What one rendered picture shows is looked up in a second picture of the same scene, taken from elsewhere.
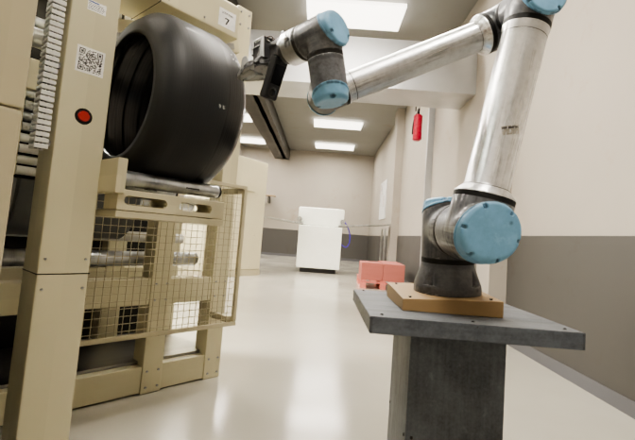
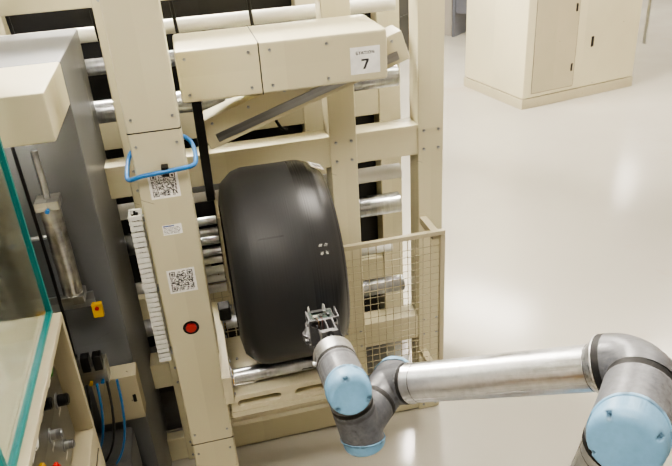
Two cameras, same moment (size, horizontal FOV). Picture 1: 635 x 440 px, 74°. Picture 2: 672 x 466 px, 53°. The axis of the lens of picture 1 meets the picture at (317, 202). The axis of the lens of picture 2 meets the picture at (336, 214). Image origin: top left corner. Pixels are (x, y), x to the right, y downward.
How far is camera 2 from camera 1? 1.57 m
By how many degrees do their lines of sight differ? 47
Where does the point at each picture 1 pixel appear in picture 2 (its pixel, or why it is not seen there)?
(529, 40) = not seen: outside the picture
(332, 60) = (347, 428)
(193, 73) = (266, 308)
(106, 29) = (187, 244)
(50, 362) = not seen: outside the picture
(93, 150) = (208, 350)
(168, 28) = (239, 248)
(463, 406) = not seen: outside the picture
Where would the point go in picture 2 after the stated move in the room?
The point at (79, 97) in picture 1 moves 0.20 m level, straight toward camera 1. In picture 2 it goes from (182, 314) to (161, 360)
